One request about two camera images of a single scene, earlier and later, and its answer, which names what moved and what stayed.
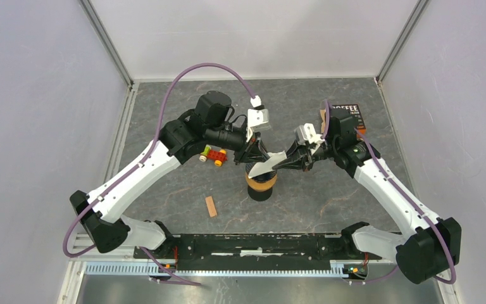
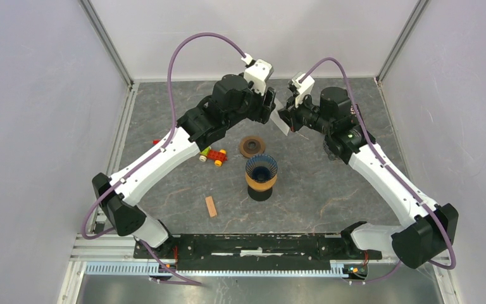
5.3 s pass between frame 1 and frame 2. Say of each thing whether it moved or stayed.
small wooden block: stayed
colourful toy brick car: stayed
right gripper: moved
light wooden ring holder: moved
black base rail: stayed
